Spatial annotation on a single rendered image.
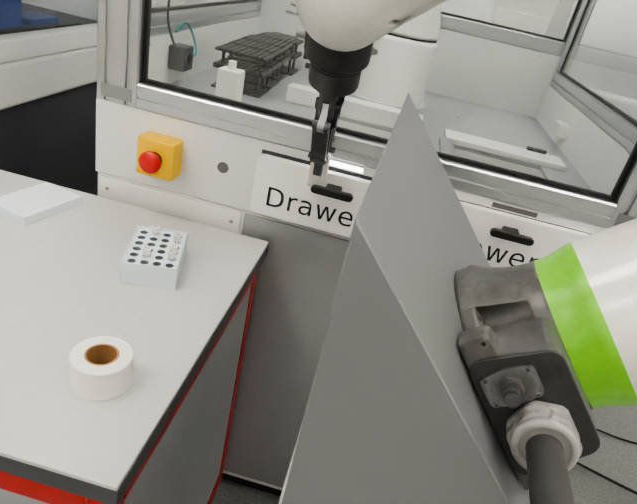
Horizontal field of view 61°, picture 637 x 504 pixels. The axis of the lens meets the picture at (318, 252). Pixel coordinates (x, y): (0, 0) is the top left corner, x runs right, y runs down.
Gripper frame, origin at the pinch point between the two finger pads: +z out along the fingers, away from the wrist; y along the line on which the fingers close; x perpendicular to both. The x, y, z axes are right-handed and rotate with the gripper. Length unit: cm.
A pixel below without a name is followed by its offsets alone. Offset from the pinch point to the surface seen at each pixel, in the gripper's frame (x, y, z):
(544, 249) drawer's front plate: 41.5, -2.1, 6.3
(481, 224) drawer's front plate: 29.7, -2.6, 4.8
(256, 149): -12.6, -5.0, 3.2
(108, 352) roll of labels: -15.8, 42.4, 0.4
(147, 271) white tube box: -19.9, 24.8, 7.0
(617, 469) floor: 110, -21, 107
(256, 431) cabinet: -2, 18, 67
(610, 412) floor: 117, -48, 117
